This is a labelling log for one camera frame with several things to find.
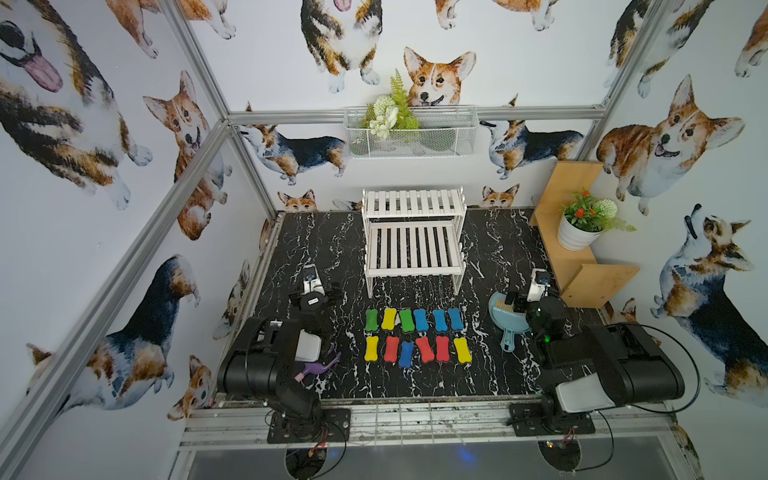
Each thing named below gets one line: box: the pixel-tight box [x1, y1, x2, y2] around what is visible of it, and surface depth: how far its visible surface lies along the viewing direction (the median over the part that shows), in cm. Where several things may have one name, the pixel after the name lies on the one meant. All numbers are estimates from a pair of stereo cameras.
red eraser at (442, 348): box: [436, 336, 450, 362], surface depth 87 cm
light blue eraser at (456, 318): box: [448, 307, 464, 330], surface depth 92 cm
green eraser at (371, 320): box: [365, 309, 379, 332], surface depth 92 cm
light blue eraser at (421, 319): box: [413, 308, 429, 332], surface depth 92 cm
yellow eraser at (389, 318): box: [381, 308, 397, 330], surface depth 93 cm
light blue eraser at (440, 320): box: [433, 309, 449, 332], surface depth 92 cm
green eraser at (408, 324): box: [400, 309, 415, 332], surface depth 92 cm
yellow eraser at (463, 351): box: [454, 337, 473, 364], surface depth 87 cm
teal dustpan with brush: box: [488, 291, 531, 353], surface depth 91 cm
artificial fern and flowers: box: [359, 68, 419, 140], surface depth 82 cm
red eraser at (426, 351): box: [416, 336, 435, 363], surface depth 87 cm
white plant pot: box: [558, 215, 603, 252], surface depth 97 cm
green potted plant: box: [560, 188, 637, 233], surface depth 92 cm
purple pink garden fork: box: [294, 351, 342, 383], surface depth 83 cm
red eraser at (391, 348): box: [384, 336, 400, 363], surface depth 86 cm
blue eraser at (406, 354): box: [398, 341, 415, 368], surface depth 86 cm
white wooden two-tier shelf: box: [362, 187, 467, 299], surface depth 93 cm
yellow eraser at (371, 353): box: [364, 336, 379, 362], surface depth 87 cm
